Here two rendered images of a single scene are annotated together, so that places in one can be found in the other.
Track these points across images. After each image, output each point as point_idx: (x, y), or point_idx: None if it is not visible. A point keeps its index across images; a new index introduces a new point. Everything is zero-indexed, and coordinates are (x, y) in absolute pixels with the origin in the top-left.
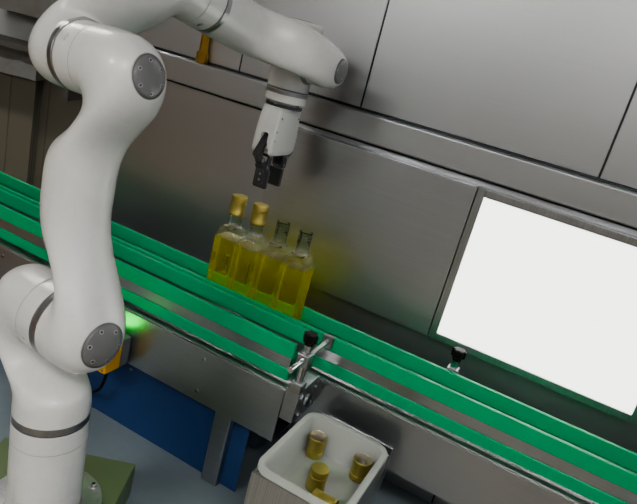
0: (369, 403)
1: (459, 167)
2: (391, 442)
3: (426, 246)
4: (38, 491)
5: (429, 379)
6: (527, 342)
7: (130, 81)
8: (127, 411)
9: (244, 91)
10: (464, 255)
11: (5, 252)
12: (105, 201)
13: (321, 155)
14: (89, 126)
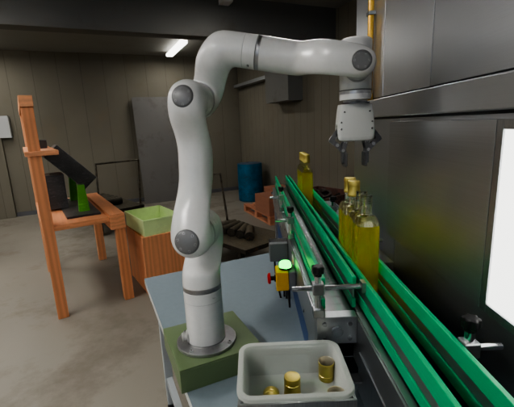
0: (374, 350)
1: (484, 105)
2: (384, 398)
3: (467, 201)
4: (188, 323)
5: (408, 335)
6: None
7: (171, 100)
8: (302, 325)
9: (379, 108)
10: (497, 205)
11: (285, 227)
12: (194, 166)
13: (407, 136)
14: (173, 127)
